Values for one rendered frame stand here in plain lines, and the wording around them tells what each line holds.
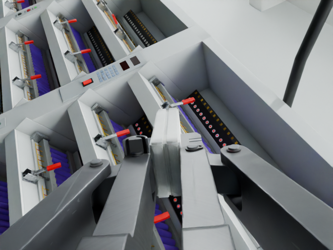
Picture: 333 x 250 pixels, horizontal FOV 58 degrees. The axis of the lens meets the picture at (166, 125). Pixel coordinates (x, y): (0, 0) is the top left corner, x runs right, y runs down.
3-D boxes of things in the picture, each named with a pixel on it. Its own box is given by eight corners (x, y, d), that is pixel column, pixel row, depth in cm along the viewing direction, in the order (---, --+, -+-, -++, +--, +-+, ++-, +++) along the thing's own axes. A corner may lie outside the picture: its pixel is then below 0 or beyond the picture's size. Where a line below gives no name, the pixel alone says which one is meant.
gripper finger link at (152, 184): (153, 204, 13) (87, 210, 14) (158, 159, 18) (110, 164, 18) (148, 174, 13) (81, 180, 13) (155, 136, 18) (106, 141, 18)
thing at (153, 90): (234, 272, 52) (300, 225, 49) (126, 81, 92) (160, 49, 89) (268, 277, 67) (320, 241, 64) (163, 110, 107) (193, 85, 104)
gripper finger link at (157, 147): (171, 198, 15) (156, 199, 15) (172, 148, 22) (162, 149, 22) (164, 142, 14) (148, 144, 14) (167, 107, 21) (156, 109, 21)
